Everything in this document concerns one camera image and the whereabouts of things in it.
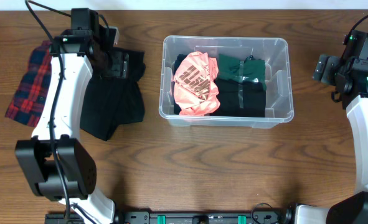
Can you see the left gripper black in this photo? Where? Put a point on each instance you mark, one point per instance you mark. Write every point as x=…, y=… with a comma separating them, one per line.
x=119, y=64

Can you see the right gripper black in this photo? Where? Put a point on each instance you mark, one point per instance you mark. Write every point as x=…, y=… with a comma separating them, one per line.
x=326, y=69

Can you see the large black garment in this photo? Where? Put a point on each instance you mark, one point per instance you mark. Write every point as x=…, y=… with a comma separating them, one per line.
x=109, y=103

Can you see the dark navy garment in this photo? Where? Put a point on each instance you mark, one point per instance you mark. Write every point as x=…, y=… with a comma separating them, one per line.
x=177, y=63

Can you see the pink shirt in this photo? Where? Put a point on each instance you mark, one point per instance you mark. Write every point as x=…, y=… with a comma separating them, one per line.
x=195, y=90

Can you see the black garment with tape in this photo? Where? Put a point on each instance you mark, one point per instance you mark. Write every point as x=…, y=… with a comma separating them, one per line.
x=247, y=99

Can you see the red plaid shirt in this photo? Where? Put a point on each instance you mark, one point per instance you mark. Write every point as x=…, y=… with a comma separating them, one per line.
x=28, y=102

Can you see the dark green shirt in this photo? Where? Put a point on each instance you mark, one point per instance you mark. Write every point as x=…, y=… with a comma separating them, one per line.
x=249, y=70

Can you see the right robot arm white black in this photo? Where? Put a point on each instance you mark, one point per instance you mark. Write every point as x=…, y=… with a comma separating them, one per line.
x=349, y=75

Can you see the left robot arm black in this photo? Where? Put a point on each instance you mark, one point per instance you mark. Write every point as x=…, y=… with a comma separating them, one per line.
x=55, y=164

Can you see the clear plastic storage bin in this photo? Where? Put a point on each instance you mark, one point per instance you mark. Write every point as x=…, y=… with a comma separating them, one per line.
x=274, y=51

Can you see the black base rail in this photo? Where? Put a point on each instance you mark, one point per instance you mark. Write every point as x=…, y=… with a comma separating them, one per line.
x=267, y=216

